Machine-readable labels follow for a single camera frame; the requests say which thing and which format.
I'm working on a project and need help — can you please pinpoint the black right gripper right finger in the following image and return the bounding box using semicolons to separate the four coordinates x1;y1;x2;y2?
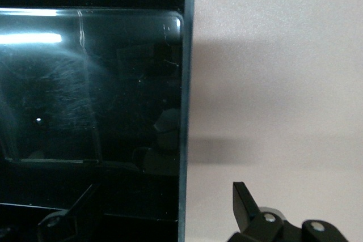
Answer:
229;181;345;242

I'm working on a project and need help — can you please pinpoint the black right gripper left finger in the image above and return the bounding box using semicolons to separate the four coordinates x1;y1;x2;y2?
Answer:
36;182;102;242

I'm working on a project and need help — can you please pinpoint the black plastic box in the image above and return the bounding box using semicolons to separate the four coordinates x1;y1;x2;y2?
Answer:
0;0;197;242

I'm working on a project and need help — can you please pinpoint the table cover sheet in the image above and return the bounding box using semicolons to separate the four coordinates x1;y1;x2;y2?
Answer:
178;0;363;242

